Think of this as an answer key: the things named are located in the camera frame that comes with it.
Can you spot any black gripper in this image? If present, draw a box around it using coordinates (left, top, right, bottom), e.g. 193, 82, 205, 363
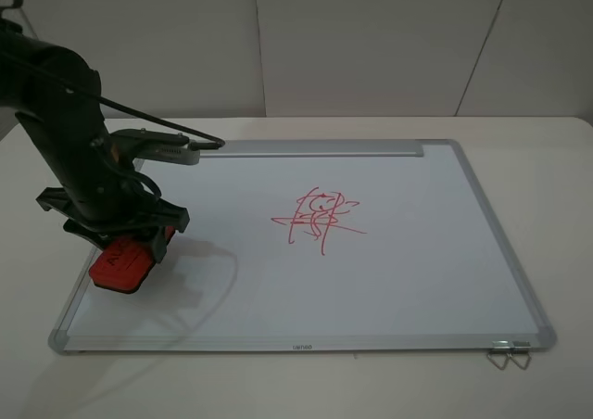
36, 172, 189, 263

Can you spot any red whiteboard eraser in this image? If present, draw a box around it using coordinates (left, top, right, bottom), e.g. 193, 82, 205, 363
88, 226, 176, 294

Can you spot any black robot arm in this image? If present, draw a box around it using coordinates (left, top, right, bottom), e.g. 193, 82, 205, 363
1, 19, 189, 262

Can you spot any grey aluminium marker tray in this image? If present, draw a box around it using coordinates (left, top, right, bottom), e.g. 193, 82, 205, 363
200, 140, 424, 159

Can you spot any left metal hanging clip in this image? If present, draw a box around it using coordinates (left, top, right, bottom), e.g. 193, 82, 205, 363
486, 340, 512, 371

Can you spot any metal hanging clip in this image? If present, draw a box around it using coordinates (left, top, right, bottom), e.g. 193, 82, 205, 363
507, 341, 532, 371
486, 340, 512, 371

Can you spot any right metal hanging clip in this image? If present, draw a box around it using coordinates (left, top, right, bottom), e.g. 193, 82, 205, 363
507, 341, 532, 371

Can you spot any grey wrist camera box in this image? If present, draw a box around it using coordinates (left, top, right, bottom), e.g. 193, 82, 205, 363
111, 129, 200, 166

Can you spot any black cable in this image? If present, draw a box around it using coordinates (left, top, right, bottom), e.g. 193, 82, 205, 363
0, 0, 226, 150

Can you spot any white whiteboard with aluminium frame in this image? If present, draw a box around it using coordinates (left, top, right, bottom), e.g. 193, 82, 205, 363
48, 140, 556, 353

